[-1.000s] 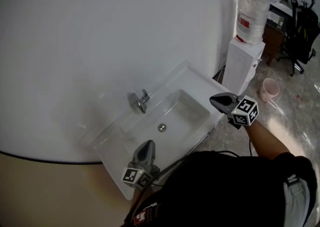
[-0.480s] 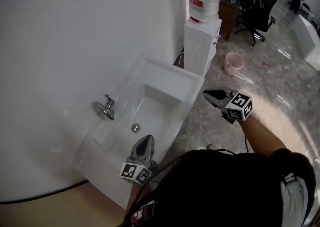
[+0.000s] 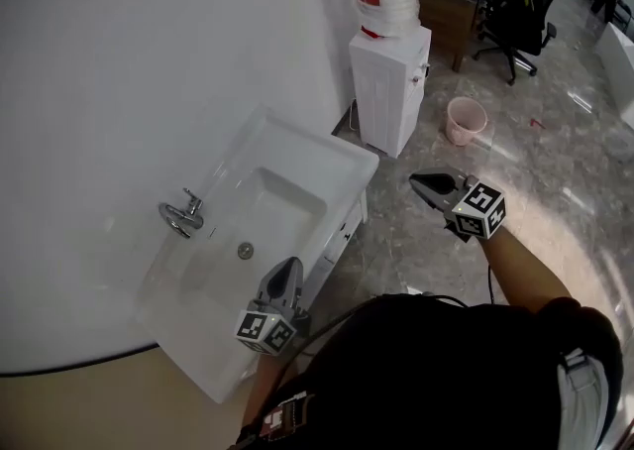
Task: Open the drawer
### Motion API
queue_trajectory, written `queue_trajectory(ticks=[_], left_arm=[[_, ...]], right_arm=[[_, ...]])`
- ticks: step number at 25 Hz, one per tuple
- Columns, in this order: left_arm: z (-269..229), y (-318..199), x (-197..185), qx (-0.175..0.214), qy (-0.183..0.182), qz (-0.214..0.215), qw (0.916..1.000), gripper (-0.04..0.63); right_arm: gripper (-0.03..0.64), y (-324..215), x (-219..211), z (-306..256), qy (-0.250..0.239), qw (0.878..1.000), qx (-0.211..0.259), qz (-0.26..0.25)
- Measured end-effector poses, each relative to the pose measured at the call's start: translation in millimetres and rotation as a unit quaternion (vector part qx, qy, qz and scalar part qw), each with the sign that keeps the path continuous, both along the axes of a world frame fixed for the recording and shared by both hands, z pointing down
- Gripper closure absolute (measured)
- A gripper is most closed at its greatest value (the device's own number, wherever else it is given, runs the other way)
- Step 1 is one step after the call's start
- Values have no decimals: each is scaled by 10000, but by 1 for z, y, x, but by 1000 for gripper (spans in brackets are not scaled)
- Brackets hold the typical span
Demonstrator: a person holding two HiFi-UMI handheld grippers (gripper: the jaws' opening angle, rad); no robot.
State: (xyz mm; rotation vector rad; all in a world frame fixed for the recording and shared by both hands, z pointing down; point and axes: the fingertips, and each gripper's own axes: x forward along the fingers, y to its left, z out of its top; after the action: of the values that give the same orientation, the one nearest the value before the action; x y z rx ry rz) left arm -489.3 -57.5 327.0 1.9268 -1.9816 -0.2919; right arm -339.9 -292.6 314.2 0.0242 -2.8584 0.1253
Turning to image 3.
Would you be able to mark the person's black shirt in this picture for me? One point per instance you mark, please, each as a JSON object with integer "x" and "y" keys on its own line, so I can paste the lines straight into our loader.
{"x": 421, "y": 378}

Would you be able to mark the brown wooden desk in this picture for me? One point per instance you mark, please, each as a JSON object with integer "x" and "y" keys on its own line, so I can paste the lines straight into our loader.
{"x": 446, "y": 17}

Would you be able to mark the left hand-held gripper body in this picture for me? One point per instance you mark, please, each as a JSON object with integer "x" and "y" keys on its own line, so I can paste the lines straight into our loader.
{"x": 267, "y": 329}

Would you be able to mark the person's left forearm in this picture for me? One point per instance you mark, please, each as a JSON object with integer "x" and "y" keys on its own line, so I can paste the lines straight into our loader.
{"x": 260, "y": 388}

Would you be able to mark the small red floor scrap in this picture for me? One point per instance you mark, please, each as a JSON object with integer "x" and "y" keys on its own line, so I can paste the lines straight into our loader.
{"x": 536, "y": 123}

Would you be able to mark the white sink cabinet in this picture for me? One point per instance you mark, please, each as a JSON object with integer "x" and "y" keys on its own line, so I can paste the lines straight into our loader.
{"x": 364, "y": 205}

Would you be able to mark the pink plastic bucket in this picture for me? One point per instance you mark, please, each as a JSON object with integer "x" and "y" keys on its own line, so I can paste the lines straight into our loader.
{"x": 464, "y": 122}

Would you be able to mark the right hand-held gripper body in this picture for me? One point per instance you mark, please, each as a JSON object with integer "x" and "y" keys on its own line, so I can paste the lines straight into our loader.
{"x": 478, "y": 210}

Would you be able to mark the black office chair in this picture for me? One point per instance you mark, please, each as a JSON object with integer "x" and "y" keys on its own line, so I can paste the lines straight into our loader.
{"x": 520, "y": 7}

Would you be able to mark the white drawer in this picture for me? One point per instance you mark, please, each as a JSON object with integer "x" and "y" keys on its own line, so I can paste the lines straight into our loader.
{"x": 342, "y": 235}

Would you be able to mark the white board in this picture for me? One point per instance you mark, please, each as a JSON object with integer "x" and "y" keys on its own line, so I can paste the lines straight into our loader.
{"x": 616, "y": 66}

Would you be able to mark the white ceramic sink basin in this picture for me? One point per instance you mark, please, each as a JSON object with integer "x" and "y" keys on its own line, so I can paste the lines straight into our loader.
{"x": 277, "y": 235}

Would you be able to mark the person's right forearm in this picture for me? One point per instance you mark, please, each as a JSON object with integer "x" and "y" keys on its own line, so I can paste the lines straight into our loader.
{"x": 520, "y": 274}

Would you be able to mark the chrome faucet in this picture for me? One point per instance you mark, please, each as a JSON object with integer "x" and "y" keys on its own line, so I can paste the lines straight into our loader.
{"x": 180, "y": 214}

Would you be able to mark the metal sink drain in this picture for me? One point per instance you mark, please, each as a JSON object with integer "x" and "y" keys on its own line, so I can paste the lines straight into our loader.
{"x": 245, "y": 250}

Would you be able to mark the white water dispenser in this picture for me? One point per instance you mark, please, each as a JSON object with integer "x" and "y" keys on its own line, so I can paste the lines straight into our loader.
{"x": 386, "y": 86}

